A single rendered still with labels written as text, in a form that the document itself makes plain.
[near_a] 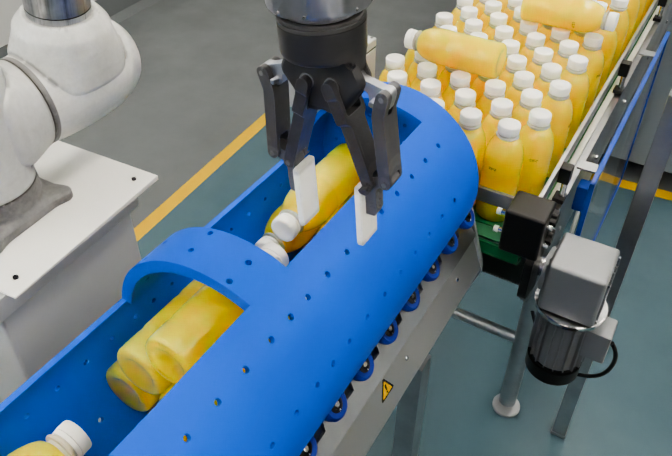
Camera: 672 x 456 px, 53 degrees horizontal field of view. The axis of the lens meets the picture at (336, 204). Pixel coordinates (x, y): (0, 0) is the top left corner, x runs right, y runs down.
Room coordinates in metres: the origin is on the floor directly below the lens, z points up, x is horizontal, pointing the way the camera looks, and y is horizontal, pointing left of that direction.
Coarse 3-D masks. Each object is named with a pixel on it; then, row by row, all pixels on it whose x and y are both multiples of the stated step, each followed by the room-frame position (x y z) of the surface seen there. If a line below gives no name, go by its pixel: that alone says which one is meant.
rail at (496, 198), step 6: (480, 186) 0.98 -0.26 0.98; (480, 192) 0.98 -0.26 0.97; (486, 192) 0.97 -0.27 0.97; (492, 192) 0.97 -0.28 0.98; (498, 192) 0.96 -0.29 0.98; (480, 198) 0.98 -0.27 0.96; (486, 198) 0.97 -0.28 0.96; (492, 198) 0.96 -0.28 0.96; (498, 198) 0.96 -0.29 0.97; (504, 198) 0.95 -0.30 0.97; (510, 198) 0.95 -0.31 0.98; (492, 204) 0.96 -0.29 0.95; (498, 204) 0.96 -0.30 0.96; (504, 204) 0.95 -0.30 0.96
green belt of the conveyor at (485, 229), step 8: (632, 48) 1.71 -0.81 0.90; (600, 104) 1.41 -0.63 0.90; (592, 120) 1.34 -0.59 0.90; (568, 160) 1.18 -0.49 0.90; (480, 224) 0.97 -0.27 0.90; (488, 224) 0.97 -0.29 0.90; (496, 224) 0.97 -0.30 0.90; (480, 232) 0.95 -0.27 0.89; (488, 232) 0.95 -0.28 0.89; (496, 232) 0.95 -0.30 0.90; (480, 240) 0.94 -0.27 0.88; (496, 240) 0.93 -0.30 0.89; (488, 248) 0.93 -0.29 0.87; (496, 248) 0.93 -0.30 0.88; (496, 256) 0.93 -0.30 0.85; (504, 256) 0.92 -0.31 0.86; (512, 256) 0.91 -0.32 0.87
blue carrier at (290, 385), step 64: (320, 128) 0.95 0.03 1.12; (448, 128) 0.83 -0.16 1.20; (256, 192) 0.80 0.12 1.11; (384, 192) 0.67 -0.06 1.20; (448, 192) 0.74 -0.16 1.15; (192, 256) 0.52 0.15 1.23; (256, 256) 0.53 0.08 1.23; (320, 256) 0.55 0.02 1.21; (384, 256) 0.60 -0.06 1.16; (128, 320) 0.57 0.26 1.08; (256, 320) 0.45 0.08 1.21; (320, 320) 0.48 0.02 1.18; (384, 320) 0.56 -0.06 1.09; (64, 384) 0.48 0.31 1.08; (192, 384) 0.38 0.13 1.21; (256, 384) 0.40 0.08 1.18; (320, 384) 0.44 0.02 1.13; (0, 448) 0.40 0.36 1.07; (128, 448) 0.31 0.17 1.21; (192, 448) 0.33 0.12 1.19; (256, 448) 0.35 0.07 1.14
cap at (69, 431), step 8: (64, 424) 0.39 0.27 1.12; (72, 424) 0.39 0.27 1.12; (56, 432) 0.39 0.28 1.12; (64, 432) 0.38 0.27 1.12; (72, 432) 0.38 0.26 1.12; (80, 432) 0.39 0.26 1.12; (72, 440) 0.38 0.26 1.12; (80, 440) 0.38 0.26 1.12; (88, 440) 0.38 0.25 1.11; (80, 448) 0.38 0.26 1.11; (88, 448) 0.38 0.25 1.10
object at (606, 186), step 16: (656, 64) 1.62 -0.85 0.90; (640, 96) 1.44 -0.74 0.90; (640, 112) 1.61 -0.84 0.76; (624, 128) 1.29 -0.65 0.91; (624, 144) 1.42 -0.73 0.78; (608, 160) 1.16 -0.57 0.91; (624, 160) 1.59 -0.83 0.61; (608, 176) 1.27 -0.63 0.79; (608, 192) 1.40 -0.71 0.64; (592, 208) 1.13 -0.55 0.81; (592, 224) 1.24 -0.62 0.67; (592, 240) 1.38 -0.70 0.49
